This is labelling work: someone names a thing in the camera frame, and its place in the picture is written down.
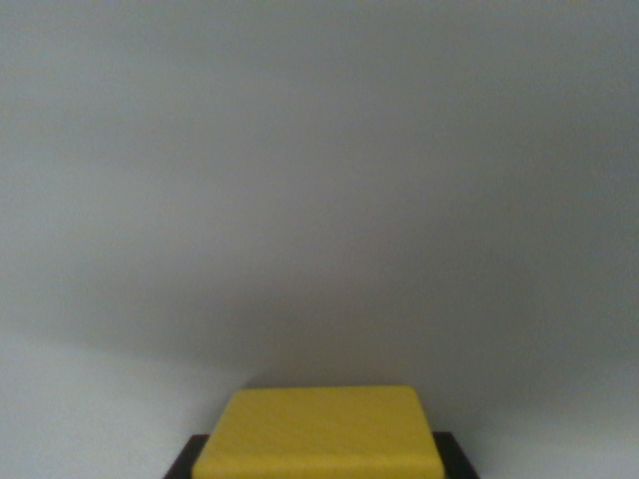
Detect yellow wooden cube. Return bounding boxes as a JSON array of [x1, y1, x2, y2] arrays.
[[191, 384, 446, 479]]

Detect white plastic bin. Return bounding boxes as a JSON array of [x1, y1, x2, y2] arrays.
[[0, 0, 639, 479]]

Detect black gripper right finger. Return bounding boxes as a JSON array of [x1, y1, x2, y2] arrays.
[[430, 431, 482, 479]]

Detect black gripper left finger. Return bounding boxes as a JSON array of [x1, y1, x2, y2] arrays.
[[166, 434, 212, 479]]

